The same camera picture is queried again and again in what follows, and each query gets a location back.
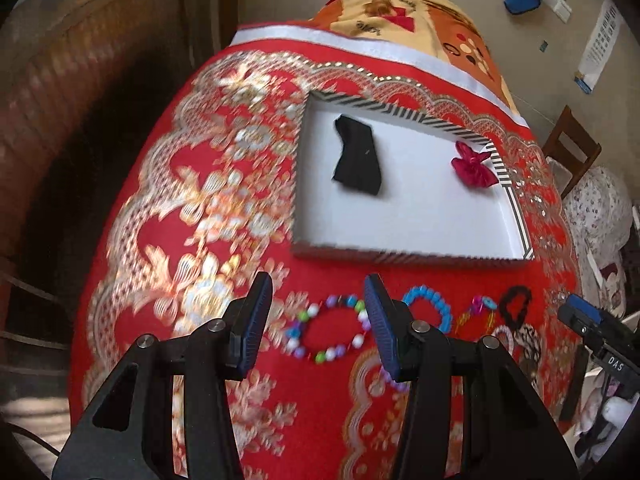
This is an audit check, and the black scrunchie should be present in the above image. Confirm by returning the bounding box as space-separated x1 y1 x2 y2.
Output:
499 285 534 329

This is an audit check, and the orange printed blanket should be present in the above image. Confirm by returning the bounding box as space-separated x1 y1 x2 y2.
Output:
307 0 518 116

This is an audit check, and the red gold floral tablecloth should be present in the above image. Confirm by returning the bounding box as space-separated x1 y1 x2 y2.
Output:
67 25 586 480

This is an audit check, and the white floral cloth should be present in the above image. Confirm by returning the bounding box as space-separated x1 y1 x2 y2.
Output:
565 166 633 306

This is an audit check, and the multicolour round bead bracelet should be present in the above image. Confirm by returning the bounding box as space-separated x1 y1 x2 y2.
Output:
284 294 371 364

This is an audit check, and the black headband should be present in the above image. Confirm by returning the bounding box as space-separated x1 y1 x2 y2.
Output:
332 115 386 196

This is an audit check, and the clear rainbow bead bracelet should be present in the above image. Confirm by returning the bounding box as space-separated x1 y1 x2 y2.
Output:
452 296 501 337

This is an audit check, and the red satin bow scrunchie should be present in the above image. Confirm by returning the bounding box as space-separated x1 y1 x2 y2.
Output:
450 141 500 188

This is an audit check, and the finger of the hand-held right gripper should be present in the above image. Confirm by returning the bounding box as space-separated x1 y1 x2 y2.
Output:
557 307 597 337
566 294 607 326

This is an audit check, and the wooden panelled door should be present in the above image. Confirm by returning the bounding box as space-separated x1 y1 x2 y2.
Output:
0 0 223 321

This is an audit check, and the white tray with striped rim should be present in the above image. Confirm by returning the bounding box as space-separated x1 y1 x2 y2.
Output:
291 91 536 263

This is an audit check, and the wooden chair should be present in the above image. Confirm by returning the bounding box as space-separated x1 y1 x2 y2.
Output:
542 105 603 201

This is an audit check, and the wall calendar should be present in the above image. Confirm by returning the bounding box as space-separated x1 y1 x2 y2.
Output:
574 0 626 95

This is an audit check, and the leopard print ribbon bow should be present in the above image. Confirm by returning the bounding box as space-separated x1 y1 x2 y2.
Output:
511 325 546 361

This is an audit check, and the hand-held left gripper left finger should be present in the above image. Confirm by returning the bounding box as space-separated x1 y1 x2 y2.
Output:
52 271 274 480

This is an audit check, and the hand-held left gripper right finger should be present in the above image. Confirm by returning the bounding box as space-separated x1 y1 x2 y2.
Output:
363 274 581 480

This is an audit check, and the white wall switch plate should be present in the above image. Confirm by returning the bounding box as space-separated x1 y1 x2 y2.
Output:
542 0 573 23

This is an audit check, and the blue bead bracelet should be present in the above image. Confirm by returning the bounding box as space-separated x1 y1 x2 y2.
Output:
402 285 454 334

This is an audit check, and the black cable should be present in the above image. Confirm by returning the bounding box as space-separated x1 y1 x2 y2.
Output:
5 422 68 458

